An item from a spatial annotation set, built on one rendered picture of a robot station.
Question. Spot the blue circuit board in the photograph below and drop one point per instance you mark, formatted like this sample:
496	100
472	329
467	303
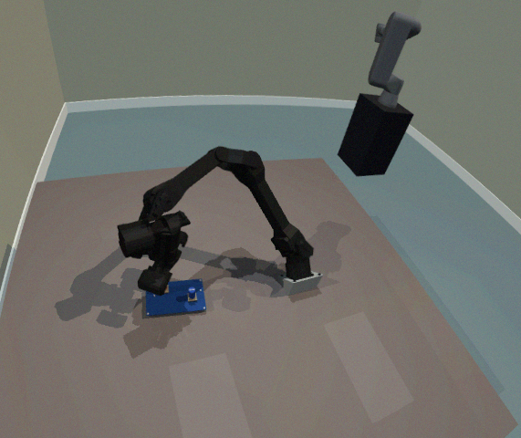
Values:
179	296

